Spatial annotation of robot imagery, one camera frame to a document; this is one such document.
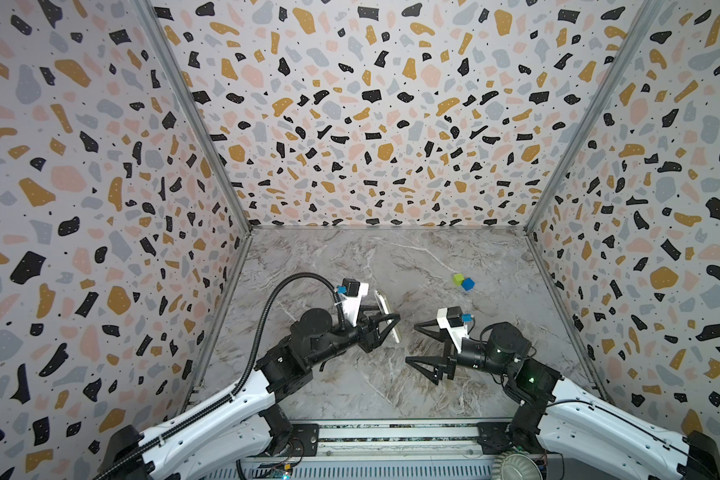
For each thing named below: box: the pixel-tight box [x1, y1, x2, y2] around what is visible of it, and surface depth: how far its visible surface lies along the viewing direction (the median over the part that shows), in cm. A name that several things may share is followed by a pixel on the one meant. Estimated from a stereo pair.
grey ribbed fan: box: [492, 450, 544, 480], surface depth 70 cm
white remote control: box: [374, 289, 402, 344], surface depth 64 cm
